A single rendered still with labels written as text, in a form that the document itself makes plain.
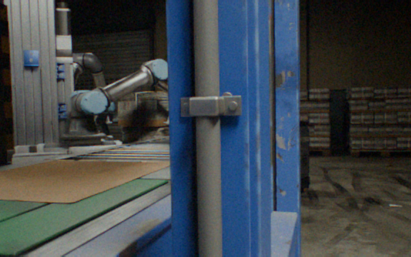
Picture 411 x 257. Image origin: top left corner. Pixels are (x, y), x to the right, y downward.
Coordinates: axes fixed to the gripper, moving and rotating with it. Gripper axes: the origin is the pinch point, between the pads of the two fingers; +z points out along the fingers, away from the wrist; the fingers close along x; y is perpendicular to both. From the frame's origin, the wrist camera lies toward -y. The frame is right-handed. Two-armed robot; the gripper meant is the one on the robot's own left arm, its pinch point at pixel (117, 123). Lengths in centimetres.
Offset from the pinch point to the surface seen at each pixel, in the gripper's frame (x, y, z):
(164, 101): 1.2, 14.4, 45.6
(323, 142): 543, -58, -40
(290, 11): -116, 30, 188
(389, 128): 579, -33, 68
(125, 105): -6.5, 12.7, 16.6
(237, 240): -173, -2, 208
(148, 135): -2.4, -8.7, 33.1
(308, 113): 535, -2, -65
